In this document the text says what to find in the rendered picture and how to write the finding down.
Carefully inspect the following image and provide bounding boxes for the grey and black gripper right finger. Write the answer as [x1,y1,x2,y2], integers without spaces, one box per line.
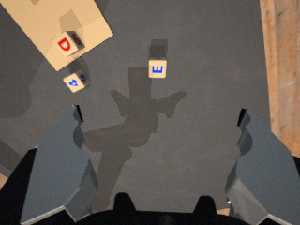
[225,109,300,225]

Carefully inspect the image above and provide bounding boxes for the wooden letter block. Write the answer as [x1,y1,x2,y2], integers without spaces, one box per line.
[64,69,90,92]
[52,31,85,57]
[149,57,167,78]

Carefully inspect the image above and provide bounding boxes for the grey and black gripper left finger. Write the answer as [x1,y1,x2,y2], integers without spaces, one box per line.
[0,105,98,225]

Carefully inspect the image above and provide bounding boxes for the tan mat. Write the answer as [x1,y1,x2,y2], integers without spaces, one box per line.
[0,0,113,71]

